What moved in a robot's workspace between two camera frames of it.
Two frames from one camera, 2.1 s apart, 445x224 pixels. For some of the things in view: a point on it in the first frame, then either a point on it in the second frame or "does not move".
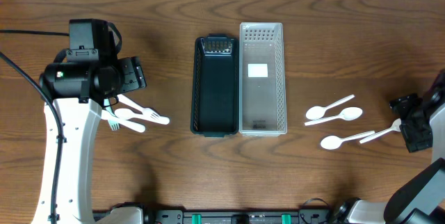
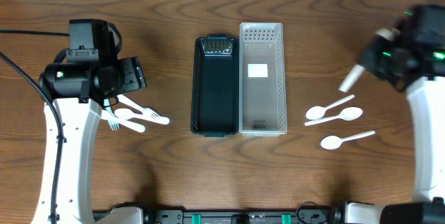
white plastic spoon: [349, 113] does not move
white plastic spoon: [395, 126] -> [352, 77]
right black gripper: [414, 132] -> [377, 62]
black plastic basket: [215, 107] does not move
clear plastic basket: [262, 81] does not move
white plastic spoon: [334, 142] does not move
